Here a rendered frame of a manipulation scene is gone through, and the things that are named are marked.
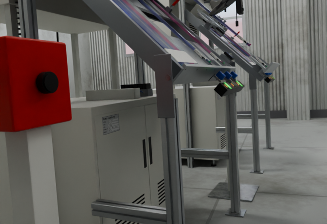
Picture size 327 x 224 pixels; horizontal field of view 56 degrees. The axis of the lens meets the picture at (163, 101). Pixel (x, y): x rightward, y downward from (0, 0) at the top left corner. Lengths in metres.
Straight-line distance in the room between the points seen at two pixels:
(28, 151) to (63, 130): 0.50
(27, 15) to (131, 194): 0.74
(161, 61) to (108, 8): 0.26
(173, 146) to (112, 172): 0.35
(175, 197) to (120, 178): 0.34
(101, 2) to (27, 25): 0.28
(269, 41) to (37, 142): 4.64
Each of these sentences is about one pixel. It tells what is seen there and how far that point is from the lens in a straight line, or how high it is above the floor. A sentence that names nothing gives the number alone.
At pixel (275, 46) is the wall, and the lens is 5.05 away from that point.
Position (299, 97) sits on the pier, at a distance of 4.80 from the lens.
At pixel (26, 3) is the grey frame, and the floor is 0.97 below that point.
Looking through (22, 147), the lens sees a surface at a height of 0.59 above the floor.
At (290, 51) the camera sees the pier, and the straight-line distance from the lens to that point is 4.79.
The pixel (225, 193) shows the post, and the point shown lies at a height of 0.01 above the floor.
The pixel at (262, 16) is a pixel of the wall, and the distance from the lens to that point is 5.11.
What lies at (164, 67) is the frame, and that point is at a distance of 0.82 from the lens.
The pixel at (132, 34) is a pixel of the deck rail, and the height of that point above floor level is 0.83.
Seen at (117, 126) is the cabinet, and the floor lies 0.54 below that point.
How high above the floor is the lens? 0.69
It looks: 4 degrees down
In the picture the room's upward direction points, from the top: 4 degrees counter-clockwise
